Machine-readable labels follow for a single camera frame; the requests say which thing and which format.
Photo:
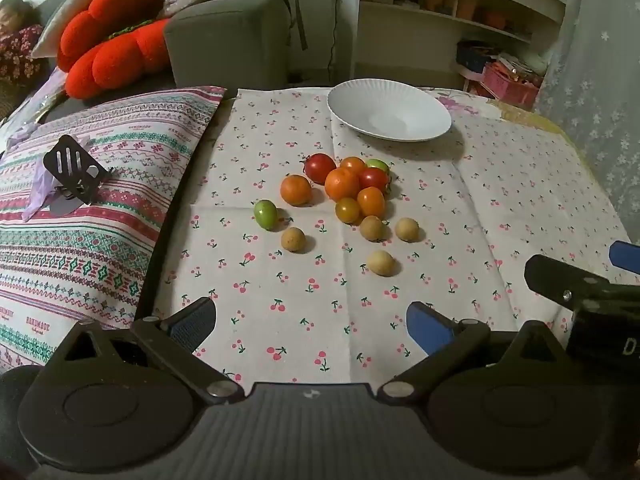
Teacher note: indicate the small red tomato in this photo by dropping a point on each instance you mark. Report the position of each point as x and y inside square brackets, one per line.
[375, 179]

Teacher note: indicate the blue box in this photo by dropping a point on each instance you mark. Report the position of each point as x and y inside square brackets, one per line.
[470, 56]

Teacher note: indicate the black metal phone stand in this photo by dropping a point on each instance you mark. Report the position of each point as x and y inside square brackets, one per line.
[70, 165]

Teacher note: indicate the white ribbed plate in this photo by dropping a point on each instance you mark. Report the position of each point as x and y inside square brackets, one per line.
[390, 110]

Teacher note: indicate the purple plastic bag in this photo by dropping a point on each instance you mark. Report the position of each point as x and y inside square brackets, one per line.
[37, 192]

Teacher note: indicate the orange box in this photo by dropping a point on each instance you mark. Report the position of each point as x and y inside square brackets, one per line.
[494, 19]

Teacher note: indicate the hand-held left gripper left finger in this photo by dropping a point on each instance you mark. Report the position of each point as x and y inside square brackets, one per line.
[192, 322]

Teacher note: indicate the red pumpkin cushion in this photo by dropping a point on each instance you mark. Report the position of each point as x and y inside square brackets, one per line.
[110, 60]

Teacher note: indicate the white pillow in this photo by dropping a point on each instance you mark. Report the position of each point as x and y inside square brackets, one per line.
[55, 30]

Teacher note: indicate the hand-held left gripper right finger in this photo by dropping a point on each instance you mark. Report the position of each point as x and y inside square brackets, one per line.
[425, 325]

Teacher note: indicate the striped patterned pillow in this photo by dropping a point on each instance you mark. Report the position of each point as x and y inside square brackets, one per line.
[100, 250]

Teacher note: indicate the white lace curtain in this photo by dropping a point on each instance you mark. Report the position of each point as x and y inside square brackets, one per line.
[595, 85]

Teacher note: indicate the orange tomato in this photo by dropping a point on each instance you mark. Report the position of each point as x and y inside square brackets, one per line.
[347, 211]
[296, 190]
[371, 202]
[342, 183]
[352, 163]

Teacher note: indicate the green tomato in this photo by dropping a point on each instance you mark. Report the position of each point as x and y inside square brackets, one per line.
[265, 214]
[379, 164]

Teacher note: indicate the cherry print tablecloth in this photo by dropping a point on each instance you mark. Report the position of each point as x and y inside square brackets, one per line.
[300, 300]

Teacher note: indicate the pink plastic basket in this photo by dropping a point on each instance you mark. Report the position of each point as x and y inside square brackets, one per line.
[510, 85]

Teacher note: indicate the white bookshelf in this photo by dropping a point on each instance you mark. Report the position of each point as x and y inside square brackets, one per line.
[355, 20]

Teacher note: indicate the brown longan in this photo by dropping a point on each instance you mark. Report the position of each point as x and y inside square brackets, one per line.
[372, 228]
[382, 263]
[293, 239]
[407, 230]

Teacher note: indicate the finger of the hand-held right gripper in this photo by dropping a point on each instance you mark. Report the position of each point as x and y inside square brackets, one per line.
[565, 280]
[626, 257]

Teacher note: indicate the large red tomato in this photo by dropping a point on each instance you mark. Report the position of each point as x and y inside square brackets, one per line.
[320, 167]

